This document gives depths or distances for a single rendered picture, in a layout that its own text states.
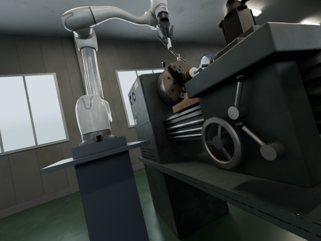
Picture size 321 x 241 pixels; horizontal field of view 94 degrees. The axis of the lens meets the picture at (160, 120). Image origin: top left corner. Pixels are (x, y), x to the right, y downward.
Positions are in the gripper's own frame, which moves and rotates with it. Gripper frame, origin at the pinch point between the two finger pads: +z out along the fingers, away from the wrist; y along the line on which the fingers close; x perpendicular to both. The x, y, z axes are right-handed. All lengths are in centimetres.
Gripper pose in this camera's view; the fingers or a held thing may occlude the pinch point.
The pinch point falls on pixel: (168, 43)
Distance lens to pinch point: 116.9
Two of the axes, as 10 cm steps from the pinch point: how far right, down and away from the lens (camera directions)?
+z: 2.1, 9.7, -0.8
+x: -3.4, 1.5, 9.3
